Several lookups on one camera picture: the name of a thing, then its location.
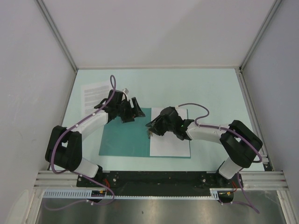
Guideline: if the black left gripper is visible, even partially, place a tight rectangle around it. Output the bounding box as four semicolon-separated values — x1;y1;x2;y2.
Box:
115;97;144;123

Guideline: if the chrome folder clip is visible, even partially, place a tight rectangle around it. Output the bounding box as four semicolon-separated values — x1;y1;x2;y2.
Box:
148;131;153;139

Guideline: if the teal folder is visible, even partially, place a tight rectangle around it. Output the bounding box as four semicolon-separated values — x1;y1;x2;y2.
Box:
98;106;192;160

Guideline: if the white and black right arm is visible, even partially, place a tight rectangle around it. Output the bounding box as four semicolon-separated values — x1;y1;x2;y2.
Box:
146;107;263;187

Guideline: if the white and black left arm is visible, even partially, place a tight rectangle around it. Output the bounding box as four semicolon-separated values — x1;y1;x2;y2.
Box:
45;90;145;187

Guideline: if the printed white paper sheet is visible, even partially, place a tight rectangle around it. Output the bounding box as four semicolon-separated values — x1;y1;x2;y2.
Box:
81;81;112;117

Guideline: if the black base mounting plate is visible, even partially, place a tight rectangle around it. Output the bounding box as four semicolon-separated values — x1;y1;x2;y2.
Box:
77;170;243;194

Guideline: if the grey slotted cable duct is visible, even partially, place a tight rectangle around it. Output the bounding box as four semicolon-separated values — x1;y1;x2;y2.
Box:
43;188;225;200

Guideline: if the aluminium frame rail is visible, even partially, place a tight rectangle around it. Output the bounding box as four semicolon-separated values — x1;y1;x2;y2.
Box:
34;171;289;190

